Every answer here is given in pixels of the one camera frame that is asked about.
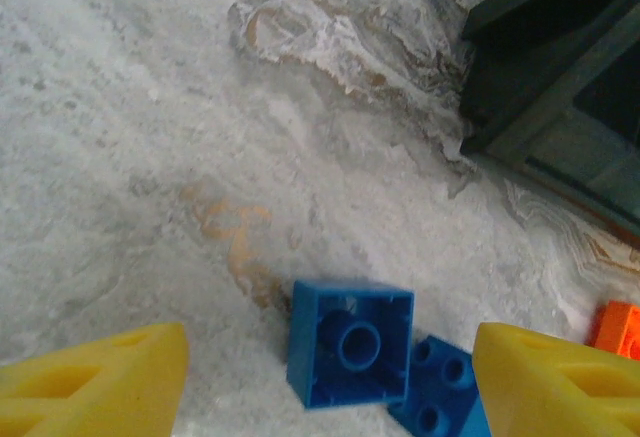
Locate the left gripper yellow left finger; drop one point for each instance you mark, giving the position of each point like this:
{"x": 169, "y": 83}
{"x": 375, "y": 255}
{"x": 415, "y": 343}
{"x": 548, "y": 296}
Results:
{"x": 150, "y": 382}

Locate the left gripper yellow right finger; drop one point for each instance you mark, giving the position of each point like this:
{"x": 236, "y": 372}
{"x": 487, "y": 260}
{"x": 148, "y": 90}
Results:
{"x": 515, "y": 387}

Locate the blue square lego brick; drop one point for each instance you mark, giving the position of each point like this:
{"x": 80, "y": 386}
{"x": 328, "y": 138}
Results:
{"x": 357, "y": 347}
{"x": 440, "y": 387}

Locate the orange long lego brick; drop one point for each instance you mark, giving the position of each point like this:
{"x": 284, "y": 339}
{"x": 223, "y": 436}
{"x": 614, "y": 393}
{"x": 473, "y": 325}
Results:
{"x": 617, "y": 329}

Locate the black plastic bin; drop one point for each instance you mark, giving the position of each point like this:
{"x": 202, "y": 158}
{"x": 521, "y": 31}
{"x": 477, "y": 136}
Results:
{"x": 525, "y": 82}

